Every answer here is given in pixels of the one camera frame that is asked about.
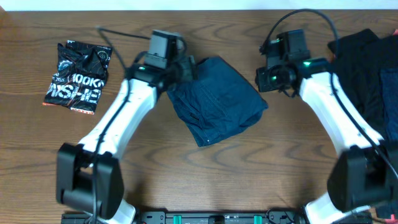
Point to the blue denim shorts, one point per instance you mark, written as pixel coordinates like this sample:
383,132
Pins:
221,103

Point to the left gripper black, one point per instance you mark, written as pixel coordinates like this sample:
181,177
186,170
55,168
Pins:
189,68

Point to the black printed folded garment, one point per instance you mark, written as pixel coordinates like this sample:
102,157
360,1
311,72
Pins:
82,72

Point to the black garment in pile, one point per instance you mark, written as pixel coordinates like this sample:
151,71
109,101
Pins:
361,81

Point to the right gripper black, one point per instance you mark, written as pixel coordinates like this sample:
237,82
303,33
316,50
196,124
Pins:
262,84

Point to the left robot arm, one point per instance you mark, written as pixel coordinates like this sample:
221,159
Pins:
88,174

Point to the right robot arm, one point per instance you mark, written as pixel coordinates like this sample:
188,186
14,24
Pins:
365,174

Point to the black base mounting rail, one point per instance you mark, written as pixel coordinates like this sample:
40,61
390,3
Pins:
270,217

